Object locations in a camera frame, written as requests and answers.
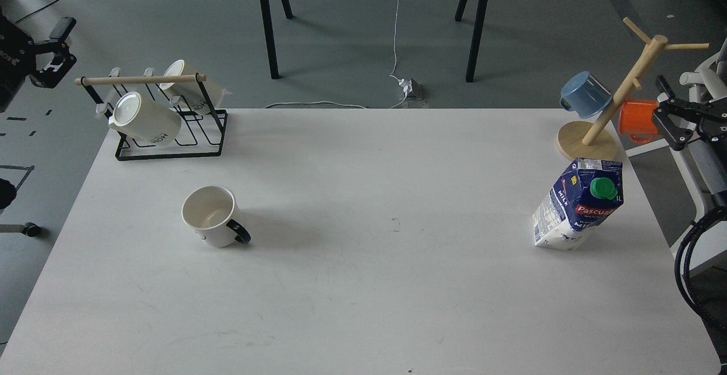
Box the white cup on rack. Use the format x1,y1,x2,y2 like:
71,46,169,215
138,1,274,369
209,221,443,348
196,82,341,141
107,92,182,145
158,59,230,115

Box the orange mug on tree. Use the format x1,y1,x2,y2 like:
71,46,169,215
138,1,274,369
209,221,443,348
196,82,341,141
617,99,660,144

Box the grey power adapter on floor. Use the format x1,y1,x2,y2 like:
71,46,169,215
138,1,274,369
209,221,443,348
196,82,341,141
398,77,425,101

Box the black table legs left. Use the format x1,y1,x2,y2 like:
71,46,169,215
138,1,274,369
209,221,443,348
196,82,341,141
254,0,295,80

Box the white cup front on rack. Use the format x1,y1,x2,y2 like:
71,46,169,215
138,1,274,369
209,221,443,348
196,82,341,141
107,92,182,145

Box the black braided cable loop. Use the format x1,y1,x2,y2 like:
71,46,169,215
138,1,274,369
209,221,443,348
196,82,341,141
674,206,727,333

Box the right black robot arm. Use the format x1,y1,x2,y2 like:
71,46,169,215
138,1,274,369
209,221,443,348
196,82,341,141
652,69,725,207

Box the white mug with black handle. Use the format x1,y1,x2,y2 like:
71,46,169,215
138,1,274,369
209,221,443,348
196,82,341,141
181,186,252,248

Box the blue milk carton green cap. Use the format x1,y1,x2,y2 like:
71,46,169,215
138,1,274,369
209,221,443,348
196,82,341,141
532,157,625,251

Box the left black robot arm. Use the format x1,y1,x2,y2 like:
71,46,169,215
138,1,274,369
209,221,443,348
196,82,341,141
1,15,76,113

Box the wooden mug tree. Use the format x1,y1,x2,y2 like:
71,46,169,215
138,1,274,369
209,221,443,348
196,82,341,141
556,17,711,160

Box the black table legs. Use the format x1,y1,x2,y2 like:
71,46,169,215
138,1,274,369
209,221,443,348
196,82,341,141
454,0,488,83
254,0,295,80

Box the white cup rear on rack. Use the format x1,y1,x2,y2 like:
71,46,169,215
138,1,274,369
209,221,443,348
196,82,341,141
158,59,230,115

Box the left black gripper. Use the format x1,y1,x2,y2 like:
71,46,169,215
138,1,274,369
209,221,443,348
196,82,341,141
1,15,76,93

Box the black wire cup rack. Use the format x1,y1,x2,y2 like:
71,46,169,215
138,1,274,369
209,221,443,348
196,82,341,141
75,70,229,162

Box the blue mug on tree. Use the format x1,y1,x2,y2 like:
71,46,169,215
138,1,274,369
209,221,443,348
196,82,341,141
560,70,613,119

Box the white floor cable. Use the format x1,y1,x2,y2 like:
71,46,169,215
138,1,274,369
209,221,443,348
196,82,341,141
264,0,422,110

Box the black table legs right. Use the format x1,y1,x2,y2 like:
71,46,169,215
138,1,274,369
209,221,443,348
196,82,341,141
454,0,488,83

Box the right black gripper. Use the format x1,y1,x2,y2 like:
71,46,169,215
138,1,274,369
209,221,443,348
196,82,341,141
652,75,726,151

